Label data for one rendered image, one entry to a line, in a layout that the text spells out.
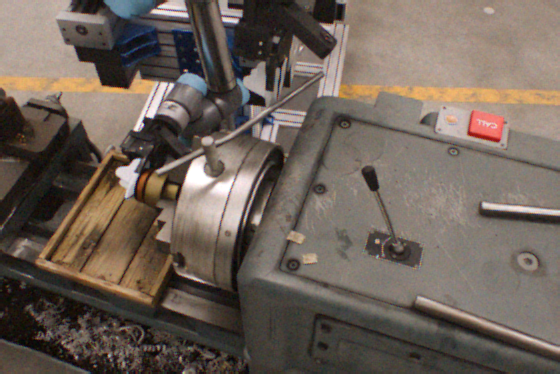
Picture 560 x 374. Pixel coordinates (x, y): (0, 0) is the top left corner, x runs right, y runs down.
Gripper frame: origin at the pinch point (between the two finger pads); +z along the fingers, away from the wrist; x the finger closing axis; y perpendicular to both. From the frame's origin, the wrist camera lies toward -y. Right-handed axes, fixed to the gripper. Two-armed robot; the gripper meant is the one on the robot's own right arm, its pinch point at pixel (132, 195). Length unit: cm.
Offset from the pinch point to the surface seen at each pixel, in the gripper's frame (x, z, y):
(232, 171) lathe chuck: 15.4, -2.4, -23.1
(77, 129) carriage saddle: -16.6, -23.3, 33.9
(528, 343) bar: 19, 14, -76
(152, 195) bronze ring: 2.2, -0.1, -5.2
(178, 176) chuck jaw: 4.5, -4.9, -9.1
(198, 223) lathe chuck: 10.8, 7.4, -20.2
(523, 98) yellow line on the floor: -108, -182, -100
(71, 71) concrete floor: -107, -120, 129
